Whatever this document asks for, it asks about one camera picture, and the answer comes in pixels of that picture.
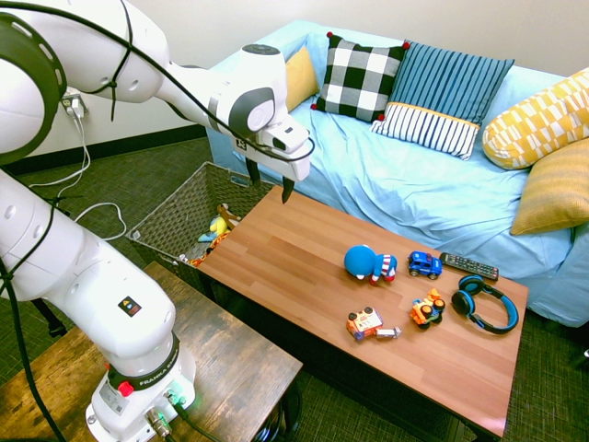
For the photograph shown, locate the wooden coffee table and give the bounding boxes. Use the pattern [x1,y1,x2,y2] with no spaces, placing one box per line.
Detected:
[197,184,530,438]

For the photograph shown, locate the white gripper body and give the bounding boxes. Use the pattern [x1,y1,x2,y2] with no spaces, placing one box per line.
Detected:
[247,114,313,182]

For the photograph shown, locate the orange toy construction truck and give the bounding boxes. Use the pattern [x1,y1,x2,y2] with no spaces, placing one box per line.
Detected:
[410,287,447,331]

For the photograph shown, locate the black cable coil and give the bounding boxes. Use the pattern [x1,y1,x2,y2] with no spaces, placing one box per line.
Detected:
[255,384,303,442]

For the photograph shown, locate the plain yellow pillow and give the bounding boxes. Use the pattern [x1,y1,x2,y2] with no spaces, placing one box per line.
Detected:
[283,45,321,113]

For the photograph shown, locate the wall power outlet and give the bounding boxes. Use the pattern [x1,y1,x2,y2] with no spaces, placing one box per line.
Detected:
[61,92,89,117]

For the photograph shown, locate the mustard knitted pillow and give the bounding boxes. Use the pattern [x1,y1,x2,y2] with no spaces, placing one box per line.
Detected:
[509,137,589,237]

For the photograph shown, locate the brown white plush dog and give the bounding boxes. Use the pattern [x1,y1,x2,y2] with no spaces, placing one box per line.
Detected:
[215,203,243,229]

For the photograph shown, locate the yellow blue plush fish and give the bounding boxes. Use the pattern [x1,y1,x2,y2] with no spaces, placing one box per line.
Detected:
[198,215,230,244]

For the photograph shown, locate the black white checked pillow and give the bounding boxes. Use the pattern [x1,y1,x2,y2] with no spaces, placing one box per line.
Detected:
[310,30,411,123]

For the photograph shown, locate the black remote control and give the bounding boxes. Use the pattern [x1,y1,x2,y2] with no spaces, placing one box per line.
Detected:
[438,251,501,283]

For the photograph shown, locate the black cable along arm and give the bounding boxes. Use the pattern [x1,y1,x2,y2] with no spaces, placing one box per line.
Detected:
[0,0,317,442]

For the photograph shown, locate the black blue headphones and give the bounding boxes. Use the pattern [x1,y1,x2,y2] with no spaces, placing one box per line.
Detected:
[450,274,521,336]

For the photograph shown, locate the grey woven wicker basket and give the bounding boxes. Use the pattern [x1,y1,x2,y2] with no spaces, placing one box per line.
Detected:
[126,160,277,297]

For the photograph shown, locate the orange toy truck with trailer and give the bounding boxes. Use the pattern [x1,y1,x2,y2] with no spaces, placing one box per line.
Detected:
[345,306,403,343]

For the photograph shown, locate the white charger cable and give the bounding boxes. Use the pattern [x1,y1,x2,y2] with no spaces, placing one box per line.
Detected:
[29,103,129,242]

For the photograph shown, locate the dark rustic wooden side table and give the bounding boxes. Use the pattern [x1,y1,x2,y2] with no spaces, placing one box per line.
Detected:
[0,261,304,442]

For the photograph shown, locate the light blue covered sofa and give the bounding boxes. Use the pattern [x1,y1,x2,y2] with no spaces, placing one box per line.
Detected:
[206,18,589,329]

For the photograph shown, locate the black base power cable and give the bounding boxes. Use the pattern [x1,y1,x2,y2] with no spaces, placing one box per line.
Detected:
[167,394,226,442]

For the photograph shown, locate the blue toy police car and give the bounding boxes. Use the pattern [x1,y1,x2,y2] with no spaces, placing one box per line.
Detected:
[407,250,445,281]

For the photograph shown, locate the blue red white superhero plush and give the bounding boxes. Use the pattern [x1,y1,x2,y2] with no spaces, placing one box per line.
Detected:
[343,244,398,286]

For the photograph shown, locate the orange flame pattern plush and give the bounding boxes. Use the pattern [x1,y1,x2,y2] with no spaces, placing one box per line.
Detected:
[187,228,232,271]

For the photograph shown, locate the blue striped pillow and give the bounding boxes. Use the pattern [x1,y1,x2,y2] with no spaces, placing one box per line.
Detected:
[370,41,516,162]

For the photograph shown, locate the yellow white patterned bolster pillow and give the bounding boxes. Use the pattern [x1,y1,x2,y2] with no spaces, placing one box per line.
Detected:
[481,67,589,171]

